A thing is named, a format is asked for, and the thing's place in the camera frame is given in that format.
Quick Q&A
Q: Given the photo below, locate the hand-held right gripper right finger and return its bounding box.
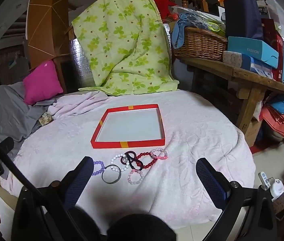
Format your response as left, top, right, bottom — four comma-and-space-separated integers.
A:
196, 158, 279, 241

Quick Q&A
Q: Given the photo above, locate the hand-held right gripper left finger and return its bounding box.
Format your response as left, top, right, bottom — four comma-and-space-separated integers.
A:
11, 156, 95, 241

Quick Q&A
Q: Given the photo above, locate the purple bead bracelet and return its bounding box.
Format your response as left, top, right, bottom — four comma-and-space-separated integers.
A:
92, 161, 106, 177

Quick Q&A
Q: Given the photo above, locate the silver bangle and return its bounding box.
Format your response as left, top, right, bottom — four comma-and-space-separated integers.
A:
101, 164, 121, 184

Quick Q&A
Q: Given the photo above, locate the white bead bracelet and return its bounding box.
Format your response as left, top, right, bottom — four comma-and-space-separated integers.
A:
110, 154, 130, 173

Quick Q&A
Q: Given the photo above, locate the black hair tie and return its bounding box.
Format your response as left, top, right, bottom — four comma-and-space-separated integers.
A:
124, 151, 144, 171

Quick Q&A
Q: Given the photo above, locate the dark red bead bracelet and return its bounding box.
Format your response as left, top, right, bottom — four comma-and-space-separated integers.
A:
134, 152, 157, 170

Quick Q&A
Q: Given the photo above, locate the red tray box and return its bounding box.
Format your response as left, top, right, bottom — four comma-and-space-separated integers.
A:
91, 104, 166, 149

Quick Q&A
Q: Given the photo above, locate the pale pink blanket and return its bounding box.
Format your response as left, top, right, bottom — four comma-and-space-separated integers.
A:
5, 90, 256, 231

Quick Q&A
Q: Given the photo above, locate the grey cloth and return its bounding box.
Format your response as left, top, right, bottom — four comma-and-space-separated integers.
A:
0, 82, 57, 161

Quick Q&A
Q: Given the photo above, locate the brown cardboard box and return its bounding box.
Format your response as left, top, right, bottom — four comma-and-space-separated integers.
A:
245, 119, 264, 147

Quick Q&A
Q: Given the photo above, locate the small white device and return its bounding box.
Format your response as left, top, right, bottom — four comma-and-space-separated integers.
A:
258, 172, 284, 201

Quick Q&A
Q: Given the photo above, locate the small patterned fabric pouch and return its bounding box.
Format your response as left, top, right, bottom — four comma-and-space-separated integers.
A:
39, 112, 55, 126

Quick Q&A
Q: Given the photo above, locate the stack of folded cloths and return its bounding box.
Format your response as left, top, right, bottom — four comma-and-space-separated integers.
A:
260, 98, 284, 140

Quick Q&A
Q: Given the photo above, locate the magenta pillow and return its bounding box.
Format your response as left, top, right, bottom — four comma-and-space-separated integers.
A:
22, 60, 64, 106

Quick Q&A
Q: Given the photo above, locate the wooden table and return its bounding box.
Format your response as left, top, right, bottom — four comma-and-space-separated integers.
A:
174, 54, 284, 133

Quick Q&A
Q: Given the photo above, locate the white and blue box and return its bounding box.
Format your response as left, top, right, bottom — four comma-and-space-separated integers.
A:
222, 51, 274, 79

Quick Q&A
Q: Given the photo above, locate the teal cardboard box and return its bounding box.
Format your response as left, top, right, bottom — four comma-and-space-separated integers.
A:
227, 36, 284, 69

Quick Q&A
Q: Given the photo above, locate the wicker basket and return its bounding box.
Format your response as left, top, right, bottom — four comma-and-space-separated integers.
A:
173, 26, 229, 62

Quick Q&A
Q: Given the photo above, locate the green floral quilt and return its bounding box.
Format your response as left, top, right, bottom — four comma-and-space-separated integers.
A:
71, 0, 180, 96

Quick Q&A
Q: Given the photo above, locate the blue cloth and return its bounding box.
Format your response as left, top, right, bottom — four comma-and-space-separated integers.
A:
171, 12, 207, 49

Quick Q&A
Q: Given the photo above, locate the orange-brown board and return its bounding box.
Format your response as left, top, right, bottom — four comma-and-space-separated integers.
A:
25, 0, 70, 68

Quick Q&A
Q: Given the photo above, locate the navy bag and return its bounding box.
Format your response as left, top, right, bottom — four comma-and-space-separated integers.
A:
224, 0, 264, 41

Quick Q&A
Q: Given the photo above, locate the red cloth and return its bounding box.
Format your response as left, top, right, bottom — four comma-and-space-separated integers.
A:
154, 0, 175, 19

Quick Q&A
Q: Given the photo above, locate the black cable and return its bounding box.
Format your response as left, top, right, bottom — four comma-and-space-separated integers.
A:
0, 128, 48, 206

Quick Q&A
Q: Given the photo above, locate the light pink bead bracelet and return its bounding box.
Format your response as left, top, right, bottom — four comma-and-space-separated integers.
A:
127, 169, 144, 185

